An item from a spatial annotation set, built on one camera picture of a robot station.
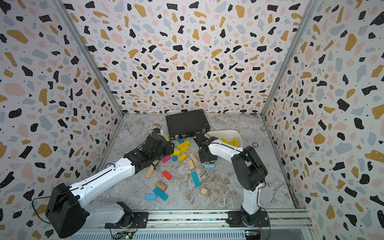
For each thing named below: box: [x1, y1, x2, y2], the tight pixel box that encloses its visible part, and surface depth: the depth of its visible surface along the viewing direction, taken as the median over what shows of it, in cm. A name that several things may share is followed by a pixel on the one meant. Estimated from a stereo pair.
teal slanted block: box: [191, 171, 201, 188], surface depth 90 cm
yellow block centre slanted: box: [178, 153, 188, 162], surface depth 99 cm
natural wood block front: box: [155, 181, 168, 192], surface depth 85 cm
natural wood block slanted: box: [189, 152, 198, 164], surface depth 99 cm
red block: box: [161, 170, 173, 181], surface depth 92 cm
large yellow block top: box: [177, 140, 191, 152], surface depth 103 cm
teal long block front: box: [152, 187, 169, 201], surface depth 84 cm
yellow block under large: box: [177, 142, 190, 152], surface depth 103 cm
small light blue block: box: [144, 193, 157, 201], surface depth 82 cm
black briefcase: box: [165, 109, 211, 140], surface depth 112 cm
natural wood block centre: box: [187, 159, 195, 171], surface depth 93 cm
